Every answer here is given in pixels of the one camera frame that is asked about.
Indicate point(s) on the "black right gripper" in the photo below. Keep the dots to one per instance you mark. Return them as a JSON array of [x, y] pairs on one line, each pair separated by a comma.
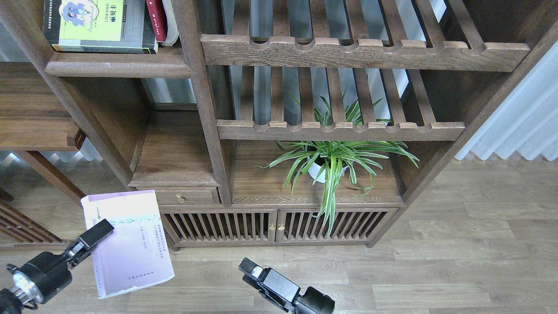
[[283, 293]]

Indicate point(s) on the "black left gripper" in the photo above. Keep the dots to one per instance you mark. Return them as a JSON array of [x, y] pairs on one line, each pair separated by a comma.
[[44, 276]]

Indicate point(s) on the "pale purple book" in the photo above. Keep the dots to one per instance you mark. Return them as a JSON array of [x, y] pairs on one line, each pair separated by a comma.
[[135, 255]]

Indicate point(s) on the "red book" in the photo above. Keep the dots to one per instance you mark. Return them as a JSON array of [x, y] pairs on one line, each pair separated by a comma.
[[157, 14]]

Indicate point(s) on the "upright books on shelf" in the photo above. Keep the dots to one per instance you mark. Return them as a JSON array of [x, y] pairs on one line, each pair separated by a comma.
[[172, 29]]

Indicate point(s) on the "brass cabinet door knobs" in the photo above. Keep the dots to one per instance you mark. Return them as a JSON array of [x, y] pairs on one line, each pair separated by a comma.
[[274, 227]]

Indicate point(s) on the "white plant pot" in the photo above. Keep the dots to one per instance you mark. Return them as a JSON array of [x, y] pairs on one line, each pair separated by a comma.
[[315, 167]]

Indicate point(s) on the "green spider plant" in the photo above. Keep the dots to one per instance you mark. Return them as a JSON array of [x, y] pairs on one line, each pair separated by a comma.
[[361, 153]]

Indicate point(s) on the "wooden side table left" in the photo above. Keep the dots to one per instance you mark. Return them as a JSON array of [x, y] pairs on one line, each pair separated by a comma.
[[34, 120]]

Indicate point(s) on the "dark wooden bookshelf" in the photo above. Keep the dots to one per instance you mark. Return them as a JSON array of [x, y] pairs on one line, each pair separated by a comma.
[[191, 122]]

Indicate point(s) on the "white curtain right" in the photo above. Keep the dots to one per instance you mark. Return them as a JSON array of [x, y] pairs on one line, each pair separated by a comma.
[[527, 121]]

